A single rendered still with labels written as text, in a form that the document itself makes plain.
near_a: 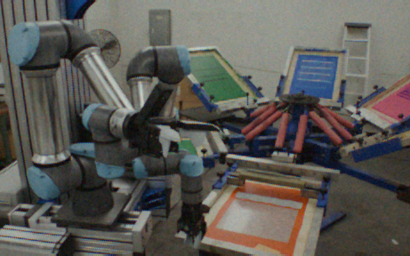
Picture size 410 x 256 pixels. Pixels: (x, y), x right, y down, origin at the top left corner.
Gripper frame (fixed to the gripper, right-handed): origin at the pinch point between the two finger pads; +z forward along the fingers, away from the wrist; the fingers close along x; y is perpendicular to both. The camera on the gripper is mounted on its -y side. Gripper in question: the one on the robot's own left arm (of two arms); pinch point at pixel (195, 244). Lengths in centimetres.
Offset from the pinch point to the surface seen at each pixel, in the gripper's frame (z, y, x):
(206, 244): 11.4, -17.1, -2.2
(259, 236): 14.7, -35.7, 15.8
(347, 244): 110, -188, 61
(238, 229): 14.7, -37.2, 5.7
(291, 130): 2, -155, 9
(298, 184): 5, -73, 27
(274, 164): 7, -99, 9
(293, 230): 15, -46, 30
